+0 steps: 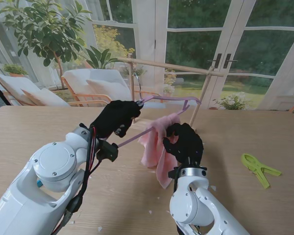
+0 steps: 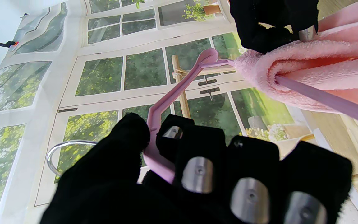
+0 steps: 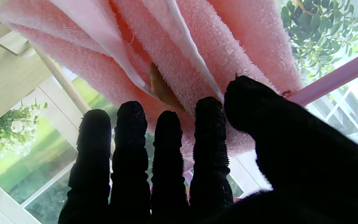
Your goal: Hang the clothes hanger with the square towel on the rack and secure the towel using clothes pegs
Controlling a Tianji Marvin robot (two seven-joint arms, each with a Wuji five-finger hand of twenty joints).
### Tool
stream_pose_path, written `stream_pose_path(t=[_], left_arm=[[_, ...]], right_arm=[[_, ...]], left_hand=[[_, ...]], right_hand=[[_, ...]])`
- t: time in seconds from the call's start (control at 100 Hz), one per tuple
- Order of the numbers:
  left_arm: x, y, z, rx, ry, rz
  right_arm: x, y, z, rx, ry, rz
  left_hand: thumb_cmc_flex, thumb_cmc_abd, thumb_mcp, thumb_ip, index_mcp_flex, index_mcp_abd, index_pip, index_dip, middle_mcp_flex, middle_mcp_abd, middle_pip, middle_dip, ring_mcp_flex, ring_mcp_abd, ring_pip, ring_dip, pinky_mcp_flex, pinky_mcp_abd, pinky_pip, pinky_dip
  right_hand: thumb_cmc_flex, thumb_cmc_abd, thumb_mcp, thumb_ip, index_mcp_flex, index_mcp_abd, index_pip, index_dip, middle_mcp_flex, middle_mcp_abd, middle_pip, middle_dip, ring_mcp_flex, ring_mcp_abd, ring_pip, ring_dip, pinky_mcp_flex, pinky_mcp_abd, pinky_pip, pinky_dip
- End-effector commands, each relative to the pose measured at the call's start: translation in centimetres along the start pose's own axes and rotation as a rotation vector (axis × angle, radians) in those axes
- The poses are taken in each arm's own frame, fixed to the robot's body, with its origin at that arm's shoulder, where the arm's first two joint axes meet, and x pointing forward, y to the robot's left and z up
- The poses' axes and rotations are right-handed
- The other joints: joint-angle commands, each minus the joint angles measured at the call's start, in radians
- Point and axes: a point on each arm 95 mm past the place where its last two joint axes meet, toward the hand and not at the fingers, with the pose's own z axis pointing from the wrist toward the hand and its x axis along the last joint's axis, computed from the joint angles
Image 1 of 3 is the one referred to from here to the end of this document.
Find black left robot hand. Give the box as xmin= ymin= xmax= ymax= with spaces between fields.
xmin=90 ymin=99 xmax=145 ymax=139

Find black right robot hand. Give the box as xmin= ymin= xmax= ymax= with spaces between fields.
xmin=163 ymin=122 xmax=204 ymax=169

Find pink square towel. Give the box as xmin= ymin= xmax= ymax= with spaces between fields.
xmin=137 ymin=112 xmax=182 ymax=189

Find pink clothes hanger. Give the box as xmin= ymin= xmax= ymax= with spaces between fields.
xmin=116 ymin=72 xmax=201 ymax=149

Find green clothes peg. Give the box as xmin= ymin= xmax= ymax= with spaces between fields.
xmin=240 ymin=153 xmax=282 ymax=189

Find wooden drying rack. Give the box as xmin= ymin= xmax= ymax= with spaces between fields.
xmin=117 ymin=53 xmax=225 ymax=133

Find printed garden room backdrop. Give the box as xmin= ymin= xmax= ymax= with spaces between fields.
xmin=0 ymin=0 xmax=294 ymax=116

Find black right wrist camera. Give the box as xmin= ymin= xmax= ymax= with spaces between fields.
xmin=168 ymin=166 xmax=181 ymax=179

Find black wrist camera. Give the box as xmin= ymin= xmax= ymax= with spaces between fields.
xmin=168 ymin=166 xmax=181 ymax=179
xmin=97 ymin=141 xmax=119 ymax=162

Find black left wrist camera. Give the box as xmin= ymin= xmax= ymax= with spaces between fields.
xmin=97 ymin=141 xmax=119 ymax=162

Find black red left arm cables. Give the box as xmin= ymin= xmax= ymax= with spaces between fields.
xmin=50 ymin=126 xmax=101 ymax=235

